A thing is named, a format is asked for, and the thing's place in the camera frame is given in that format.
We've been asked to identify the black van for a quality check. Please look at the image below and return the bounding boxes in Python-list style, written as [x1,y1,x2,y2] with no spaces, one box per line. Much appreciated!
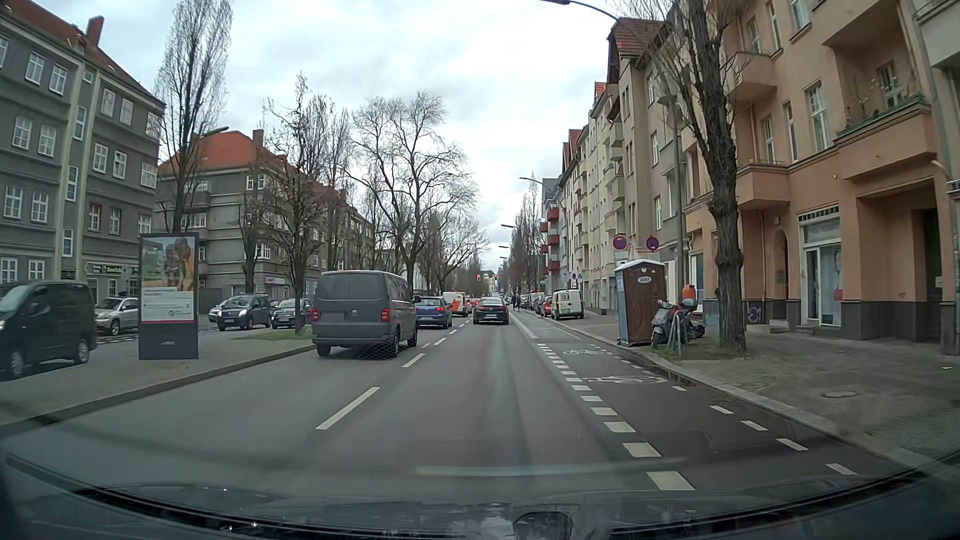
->
[0,279,99,381]

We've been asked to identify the grey asphalt road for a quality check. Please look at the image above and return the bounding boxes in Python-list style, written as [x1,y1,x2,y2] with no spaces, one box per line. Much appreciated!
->
[0,312,909,505]

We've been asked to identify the row of apartment buildings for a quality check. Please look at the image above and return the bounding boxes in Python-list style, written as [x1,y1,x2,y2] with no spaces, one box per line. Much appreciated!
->
[540,18,687,316]

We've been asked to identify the tall bare tree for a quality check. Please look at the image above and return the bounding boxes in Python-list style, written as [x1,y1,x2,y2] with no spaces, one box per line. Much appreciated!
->
[153,0,235,235]

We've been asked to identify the red-roofed grey building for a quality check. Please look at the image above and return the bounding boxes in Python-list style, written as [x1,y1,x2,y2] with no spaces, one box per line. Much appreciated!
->
[153,129,376,309]

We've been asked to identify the paved pavement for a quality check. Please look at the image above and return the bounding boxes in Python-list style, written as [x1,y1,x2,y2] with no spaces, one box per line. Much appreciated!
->
[525,307,960,470]

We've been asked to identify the dark parked car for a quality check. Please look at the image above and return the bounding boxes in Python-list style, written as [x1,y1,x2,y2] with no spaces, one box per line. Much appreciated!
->
[215,293,273,333]
[270,297,313,330]

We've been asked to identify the row of bare trees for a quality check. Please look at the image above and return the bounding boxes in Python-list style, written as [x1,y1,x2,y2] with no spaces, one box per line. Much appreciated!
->
[236,72,492,335]

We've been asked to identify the road markings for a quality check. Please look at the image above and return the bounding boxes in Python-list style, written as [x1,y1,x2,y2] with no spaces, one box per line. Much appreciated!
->
[315,315,860,492]

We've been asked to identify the grey apartment building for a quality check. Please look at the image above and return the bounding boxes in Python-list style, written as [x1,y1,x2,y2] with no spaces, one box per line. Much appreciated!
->
[0,0,166,305]

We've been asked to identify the blue car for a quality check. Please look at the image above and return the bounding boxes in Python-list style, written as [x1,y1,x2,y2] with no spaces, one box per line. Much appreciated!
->
[414,296,454,330]

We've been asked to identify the parked motor scooter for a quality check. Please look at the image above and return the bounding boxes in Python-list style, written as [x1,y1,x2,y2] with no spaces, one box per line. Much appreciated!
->
[650,285,707,351]

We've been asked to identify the paved median island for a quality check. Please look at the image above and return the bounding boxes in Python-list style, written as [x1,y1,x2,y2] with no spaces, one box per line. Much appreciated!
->
[0,330,316,440]

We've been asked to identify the portable toilet cabin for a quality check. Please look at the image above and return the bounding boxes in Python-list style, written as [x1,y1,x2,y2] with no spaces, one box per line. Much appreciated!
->
[614,259,668,348]

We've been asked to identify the salmon apartment building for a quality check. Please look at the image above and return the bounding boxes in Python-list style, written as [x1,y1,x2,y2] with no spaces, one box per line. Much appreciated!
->
[678,0,960,356]

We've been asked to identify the billboard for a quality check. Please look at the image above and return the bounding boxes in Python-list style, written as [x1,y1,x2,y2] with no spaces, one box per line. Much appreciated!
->
[138,232,201,361]

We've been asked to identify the grey van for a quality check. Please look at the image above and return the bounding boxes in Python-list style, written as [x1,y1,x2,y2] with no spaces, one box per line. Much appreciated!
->
[310,270,421,359]

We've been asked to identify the silver car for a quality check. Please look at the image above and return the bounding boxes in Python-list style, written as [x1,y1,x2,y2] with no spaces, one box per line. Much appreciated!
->
[94,297,141,337]

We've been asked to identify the large bare tree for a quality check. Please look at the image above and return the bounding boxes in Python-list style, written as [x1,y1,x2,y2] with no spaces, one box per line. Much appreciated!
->
[622,0,759,354]

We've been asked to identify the asphalt side road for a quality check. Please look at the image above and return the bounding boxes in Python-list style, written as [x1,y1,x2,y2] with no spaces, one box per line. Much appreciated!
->
[0,318,249,380]

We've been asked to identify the car's own bonnet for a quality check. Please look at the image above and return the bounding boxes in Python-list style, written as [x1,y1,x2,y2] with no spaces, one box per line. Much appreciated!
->
[0,448,960,540]

